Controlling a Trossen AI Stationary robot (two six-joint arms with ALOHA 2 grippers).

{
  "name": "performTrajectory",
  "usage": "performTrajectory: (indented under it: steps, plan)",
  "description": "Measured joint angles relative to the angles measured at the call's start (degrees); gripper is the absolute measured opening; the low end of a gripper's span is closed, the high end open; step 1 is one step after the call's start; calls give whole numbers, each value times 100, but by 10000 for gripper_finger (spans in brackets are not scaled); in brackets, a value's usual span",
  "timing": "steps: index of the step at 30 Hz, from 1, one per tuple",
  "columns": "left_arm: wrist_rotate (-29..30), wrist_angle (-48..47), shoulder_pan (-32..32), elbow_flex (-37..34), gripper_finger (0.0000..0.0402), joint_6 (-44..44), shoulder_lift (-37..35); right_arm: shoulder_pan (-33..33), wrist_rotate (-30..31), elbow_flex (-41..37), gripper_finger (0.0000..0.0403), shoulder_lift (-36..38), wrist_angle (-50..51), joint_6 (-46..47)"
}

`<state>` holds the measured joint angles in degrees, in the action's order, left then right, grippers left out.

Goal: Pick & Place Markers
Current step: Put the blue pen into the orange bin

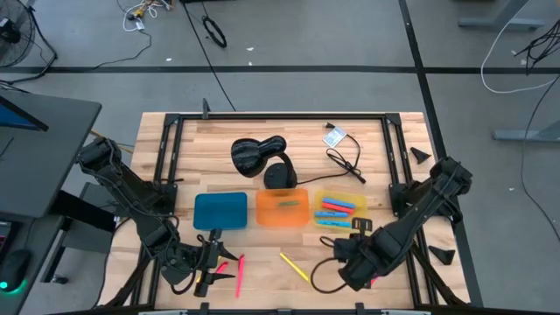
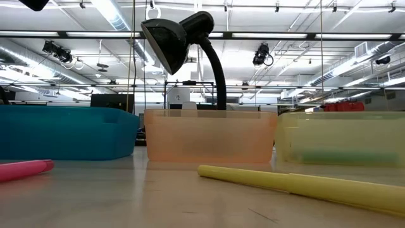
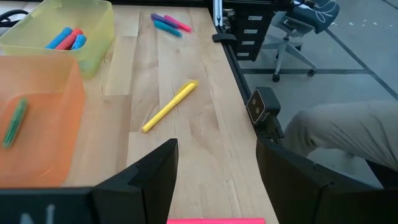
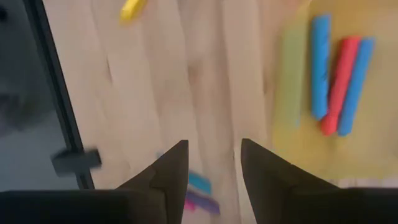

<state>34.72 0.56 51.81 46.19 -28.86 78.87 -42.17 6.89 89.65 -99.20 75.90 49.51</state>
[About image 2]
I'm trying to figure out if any pink highlighter with clip cap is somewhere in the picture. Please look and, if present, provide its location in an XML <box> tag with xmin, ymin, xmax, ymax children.
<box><xmin>0</xmin><ymin>159</ymin><xmax>55</xmax><ymax>184</ymax></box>

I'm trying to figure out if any translucent yellow plastic bin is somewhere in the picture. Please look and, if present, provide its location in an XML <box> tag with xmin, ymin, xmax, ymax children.
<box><xmin>274</xmin><ymin>111</ymin><xmax>405</xmax><ymax>168</ymax></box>

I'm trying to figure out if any black ceiling-mounted device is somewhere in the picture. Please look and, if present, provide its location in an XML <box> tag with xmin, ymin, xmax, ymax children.
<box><xmin>42</xmin><ymin>40</ymin><xmax>74</xmax><ymax>64</ymax></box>

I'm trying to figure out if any black monitor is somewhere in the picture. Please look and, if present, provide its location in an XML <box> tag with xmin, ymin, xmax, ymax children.
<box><xmin>90</xmin><ymin>93</ymin><xmax>135</xmax><ymax>114</ymax></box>

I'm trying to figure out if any teal plastic bin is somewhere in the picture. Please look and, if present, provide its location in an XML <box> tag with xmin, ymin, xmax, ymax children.
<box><xmin>0</xmin><ymin>104</ymin><xmax>140</xmax><ymax>161</ymax></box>

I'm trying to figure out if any black gooseneck desk lamp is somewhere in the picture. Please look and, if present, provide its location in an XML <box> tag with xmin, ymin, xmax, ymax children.
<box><xmin>140</xmin><ymin>11</ymin><xmax>228</xmax><ymax>111</ymax></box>

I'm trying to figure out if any white box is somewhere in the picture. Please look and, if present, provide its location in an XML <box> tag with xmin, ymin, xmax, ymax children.
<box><xmin>166</xmin><ymin>87</ymin><xmax>190</xmax><ymax>105</ymax></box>

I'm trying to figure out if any translucent orange plastic bin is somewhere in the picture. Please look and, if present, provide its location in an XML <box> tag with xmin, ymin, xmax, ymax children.
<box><xmin>144</xmin><ymin>109</ymin><xmax>278</xmax><ymax>165</ymax></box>

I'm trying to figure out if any red storage bin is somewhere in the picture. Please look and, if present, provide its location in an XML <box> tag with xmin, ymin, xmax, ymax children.
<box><xmin>324</xmin><ymin>101</ymin><xmax>365</xmax><ymax>112</ymax></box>

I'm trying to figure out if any yellow highlighter with clip cap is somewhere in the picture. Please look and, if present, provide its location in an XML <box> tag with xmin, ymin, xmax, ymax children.
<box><xmin>197</xmin><ymin>164</ymin><xmax>405</xmax><ymax>218</ymax></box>

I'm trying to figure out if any yellow hanging cord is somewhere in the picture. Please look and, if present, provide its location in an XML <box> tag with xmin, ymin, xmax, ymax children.
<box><xmin>125</xmin><ymin>0</ymin><xmax>137</xmax><ymax>112</ymax></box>

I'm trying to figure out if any black background stand frame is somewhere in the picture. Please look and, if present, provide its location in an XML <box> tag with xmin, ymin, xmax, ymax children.
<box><xmin>163</xmin><ymin>80</ymin><xmax>216</xmax><ymax>110</ymax></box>

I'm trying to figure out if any black metal rig frame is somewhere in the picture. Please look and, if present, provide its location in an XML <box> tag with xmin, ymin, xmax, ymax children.
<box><xmin>0</xmin><ymin>30</ymin><xmax>405</xmax><ymax>41</ymax></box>

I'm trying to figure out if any black hanging camera with cable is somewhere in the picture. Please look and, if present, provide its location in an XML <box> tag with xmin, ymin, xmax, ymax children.
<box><xmin>252</xmin><ymin>42</ymin><xmax>275</xmax><ymax>67</ymax></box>

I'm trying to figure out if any grey hanging cable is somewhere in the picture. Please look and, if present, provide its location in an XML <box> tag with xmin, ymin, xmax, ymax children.
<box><xmin>319</xmin><ymin>0</ymin><xmax>325</xmax><ymax>105</ymax></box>

